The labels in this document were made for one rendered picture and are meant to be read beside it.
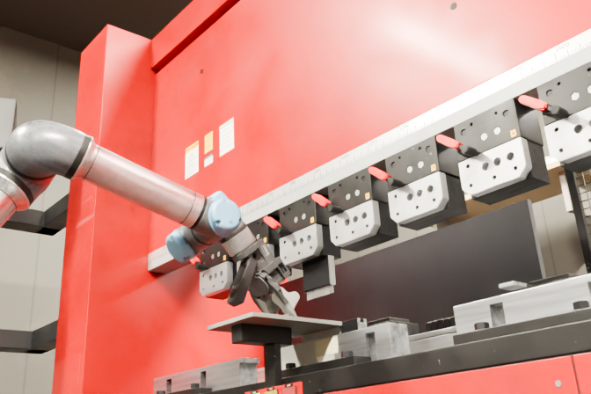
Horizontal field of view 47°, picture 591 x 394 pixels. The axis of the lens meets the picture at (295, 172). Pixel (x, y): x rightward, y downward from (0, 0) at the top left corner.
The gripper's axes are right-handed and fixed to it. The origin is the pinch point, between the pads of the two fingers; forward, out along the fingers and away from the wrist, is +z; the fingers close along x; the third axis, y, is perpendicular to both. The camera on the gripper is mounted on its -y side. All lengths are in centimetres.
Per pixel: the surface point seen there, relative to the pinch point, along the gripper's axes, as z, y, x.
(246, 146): -41, 41, 23
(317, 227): -13.6, 20.2, -6.3
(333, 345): 9.9, 2.0, -8.3
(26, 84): -159, 131, 278
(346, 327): 8.2, 5.8, -11.4
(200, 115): -59, 54, 50
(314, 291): -0.1, 13.6, 0.9
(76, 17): -177, 169, 242
